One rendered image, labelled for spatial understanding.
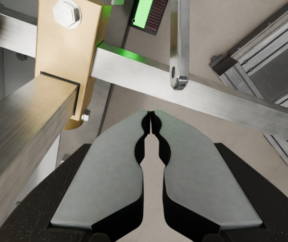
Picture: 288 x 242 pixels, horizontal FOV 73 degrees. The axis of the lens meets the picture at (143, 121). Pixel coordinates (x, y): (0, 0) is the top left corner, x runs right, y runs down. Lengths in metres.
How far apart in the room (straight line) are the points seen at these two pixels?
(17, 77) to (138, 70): 0.37
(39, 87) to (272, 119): 0.24
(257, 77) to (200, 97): 0.79
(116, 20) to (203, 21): 0.77
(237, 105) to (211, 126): 1.07
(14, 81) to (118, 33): 0.29
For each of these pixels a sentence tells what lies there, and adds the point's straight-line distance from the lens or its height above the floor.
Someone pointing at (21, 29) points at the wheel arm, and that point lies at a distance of 0.22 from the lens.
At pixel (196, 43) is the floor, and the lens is 1.09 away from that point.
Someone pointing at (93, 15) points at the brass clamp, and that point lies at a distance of 0.18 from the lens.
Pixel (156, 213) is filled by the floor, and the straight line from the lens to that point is 1.89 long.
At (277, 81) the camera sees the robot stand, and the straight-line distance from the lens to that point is 1.05.
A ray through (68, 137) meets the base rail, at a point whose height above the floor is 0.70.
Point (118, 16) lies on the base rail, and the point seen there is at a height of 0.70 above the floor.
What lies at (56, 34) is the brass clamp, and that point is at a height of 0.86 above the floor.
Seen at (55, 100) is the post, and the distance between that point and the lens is 0.17.
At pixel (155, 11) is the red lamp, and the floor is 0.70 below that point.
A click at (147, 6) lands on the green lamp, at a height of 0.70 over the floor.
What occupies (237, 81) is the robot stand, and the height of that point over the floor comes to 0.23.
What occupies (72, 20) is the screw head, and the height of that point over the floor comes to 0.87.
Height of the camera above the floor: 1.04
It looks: 59 degrees down
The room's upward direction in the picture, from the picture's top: 178 degrees counter-clockwise
